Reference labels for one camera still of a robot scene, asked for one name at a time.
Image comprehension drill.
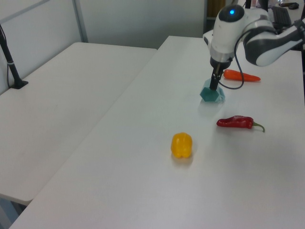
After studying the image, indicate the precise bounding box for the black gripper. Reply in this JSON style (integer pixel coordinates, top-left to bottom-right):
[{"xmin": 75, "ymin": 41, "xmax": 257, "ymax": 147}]
[{"xmin": 209, "ymin": 56, "xmax": 232, "ymax": 91}]

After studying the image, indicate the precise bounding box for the teal hexagonal mug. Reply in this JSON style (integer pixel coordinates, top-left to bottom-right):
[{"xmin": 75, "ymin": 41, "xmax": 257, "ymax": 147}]
[{"xmin": 199, "ymin": 77, "xmax": 226, "ymax": 104}]

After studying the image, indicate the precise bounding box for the orange carrot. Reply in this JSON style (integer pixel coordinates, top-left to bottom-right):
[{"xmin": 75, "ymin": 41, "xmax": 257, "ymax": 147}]
[{"xmin": 223, "ymin": 69, "xmax": 261, "ymax": 83}]

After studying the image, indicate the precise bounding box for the red chili pepper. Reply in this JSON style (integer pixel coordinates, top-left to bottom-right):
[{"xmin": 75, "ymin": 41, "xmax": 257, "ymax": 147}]
[{"xmin": 216, "ymin": 115, "xmax": 266, "ymax": 133}]

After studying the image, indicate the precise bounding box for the yellow bell pepper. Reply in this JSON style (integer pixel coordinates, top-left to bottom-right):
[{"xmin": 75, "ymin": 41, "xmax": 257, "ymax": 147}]
[{"xmin": 171, "ymin": 132, "xmax": 193, "ymax": 159}]

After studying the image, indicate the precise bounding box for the wooden cabinet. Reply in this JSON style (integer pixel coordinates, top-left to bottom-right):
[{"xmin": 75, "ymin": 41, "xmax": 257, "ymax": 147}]
[{"xmin": 206, "ymin": 0, "xmax": 226, "ymax": 19}]

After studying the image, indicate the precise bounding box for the black keyboard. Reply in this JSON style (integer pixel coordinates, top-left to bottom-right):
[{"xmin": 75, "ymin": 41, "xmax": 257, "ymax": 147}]
[{"xmin": 271, "ymin": 5, "xmax": 292, "ymax": 27}]

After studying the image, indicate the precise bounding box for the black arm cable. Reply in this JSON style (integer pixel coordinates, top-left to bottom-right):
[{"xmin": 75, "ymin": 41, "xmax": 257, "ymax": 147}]
[{"xmin": 218, "ymin": 25, "xmax": 250, "ymax": 90}]

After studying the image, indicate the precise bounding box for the grey partition frame post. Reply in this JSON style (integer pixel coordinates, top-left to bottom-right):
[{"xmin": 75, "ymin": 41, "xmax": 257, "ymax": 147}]
[{"xmin": 72, "ymin": 0, "xmax": 89, "ymax": 43}]

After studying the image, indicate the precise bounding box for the black camera pole with base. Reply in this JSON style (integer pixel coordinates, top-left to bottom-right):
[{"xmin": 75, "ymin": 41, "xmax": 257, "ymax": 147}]
[{"xmin": 0, "ymin": 23, "xmax": 29, "ymax": 90}]

